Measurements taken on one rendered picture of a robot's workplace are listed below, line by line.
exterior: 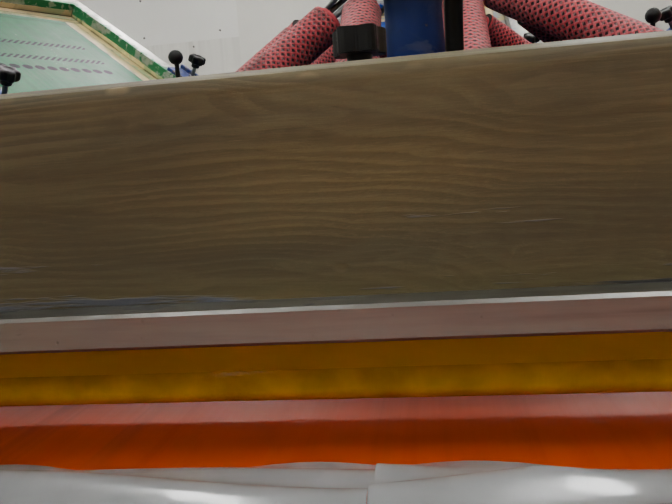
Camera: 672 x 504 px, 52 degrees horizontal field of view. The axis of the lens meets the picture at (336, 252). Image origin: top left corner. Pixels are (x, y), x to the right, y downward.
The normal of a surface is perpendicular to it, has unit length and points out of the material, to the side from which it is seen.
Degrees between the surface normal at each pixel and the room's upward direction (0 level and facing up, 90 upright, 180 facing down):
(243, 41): 90
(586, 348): 90
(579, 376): 90
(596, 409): 0
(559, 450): 0
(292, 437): 0
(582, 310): 90
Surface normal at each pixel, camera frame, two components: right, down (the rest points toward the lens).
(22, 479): -0.16, -0.87
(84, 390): -0.14, 0.13
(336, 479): -0.07, -0.96
